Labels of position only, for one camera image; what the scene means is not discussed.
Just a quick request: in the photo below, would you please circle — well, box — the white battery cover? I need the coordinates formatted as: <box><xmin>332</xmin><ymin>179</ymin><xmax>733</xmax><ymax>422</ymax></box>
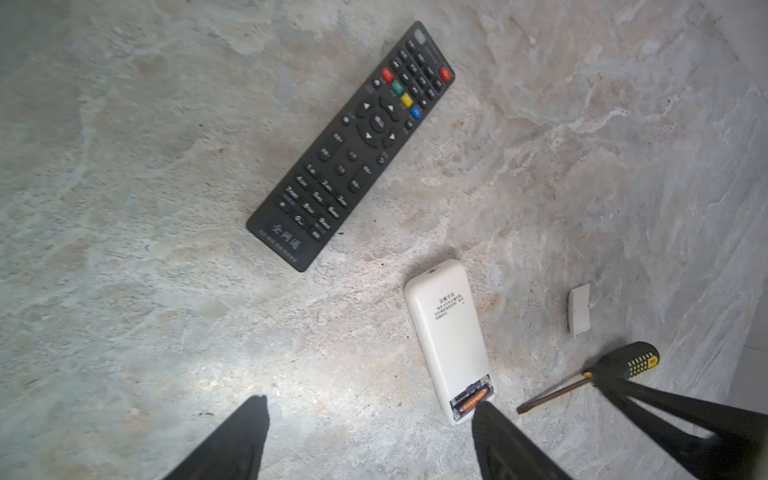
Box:
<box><xmin>568</xmin><ymin>284</ymin><xmax>591</xmax><ymax>337</ymax></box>

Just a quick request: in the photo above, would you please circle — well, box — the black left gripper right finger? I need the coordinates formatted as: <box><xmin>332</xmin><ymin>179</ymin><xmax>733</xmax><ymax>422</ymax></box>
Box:
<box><xmin>471</xmin><ymin>402</ymin><xmax>572</xmax><ymax>480</ymax></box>

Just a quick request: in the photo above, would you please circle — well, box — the orange battery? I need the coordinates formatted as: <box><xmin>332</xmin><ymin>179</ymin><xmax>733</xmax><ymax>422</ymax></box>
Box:
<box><xmin>453</xmin><ymin>386</ymin><xmax>493</xmax><ymax>417</ymax></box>

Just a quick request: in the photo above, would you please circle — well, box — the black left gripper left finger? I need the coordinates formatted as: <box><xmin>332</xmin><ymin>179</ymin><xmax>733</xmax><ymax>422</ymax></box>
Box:
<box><xmin>165</xmin><ymin>396</ymin><xmax>270</xmax><ymax>479</ymax></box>

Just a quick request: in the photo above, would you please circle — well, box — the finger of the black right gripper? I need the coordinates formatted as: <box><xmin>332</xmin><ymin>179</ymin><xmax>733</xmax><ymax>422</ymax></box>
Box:
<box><xmin>591</xmin><ymin>373</ymin><xmax>767</xmax><ymax>479</ymax></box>

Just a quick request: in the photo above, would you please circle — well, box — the white remote control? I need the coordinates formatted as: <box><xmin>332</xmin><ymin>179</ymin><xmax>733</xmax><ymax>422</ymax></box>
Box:
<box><xmin>404</xmin><ymin>259</ymin><xmax>496</xmax><ymax>425</ymax></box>

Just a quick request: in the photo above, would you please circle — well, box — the black remote control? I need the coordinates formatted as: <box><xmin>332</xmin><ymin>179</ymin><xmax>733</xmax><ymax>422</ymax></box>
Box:
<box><xmin>246</xmin><ymin>21</ymin><xmax>455</xmax><ymax>272</ymax></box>

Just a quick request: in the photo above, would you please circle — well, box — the black yellow screwdriver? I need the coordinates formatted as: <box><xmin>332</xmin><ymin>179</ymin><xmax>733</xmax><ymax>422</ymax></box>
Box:
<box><xmin>517</xmin><ymin>341</ymin><xmax>661</xmax><ymax>414</ymax></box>

